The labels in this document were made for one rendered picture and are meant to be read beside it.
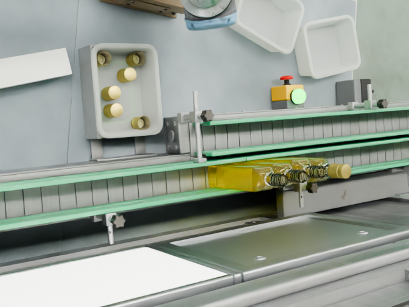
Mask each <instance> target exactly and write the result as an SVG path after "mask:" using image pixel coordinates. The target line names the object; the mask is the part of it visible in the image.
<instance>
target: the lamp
mask: <svg viewBox="0 0 409 307"><path fill-rule="evenodd" d="M305 99H306V93H305V91H304V90H302V89H294V90H292V91H291V93H290V100H291V101H292V103H294V104H301V103H303V102H304V101H305Z"/></svg>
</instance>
